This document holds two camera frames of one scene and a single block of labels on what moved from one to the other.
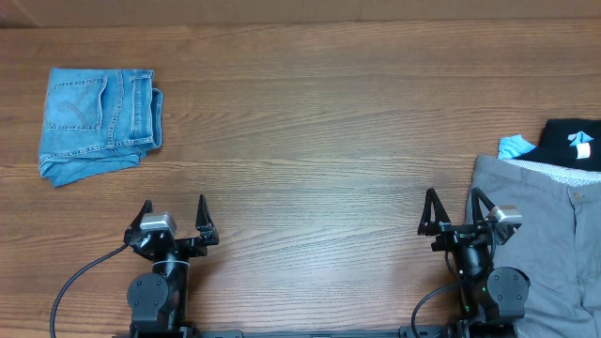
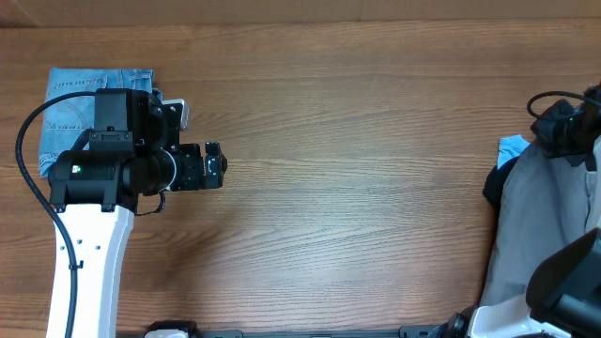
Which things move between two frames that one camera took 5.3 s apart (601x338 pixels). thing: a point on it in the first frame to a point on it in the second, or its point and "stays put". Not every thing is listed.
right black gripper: (454, 233) to (542, 128)
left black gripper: (208, 233) to (192, 177)
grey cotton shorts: (558, 243) stays put
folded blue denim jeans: (98, 121) stays put
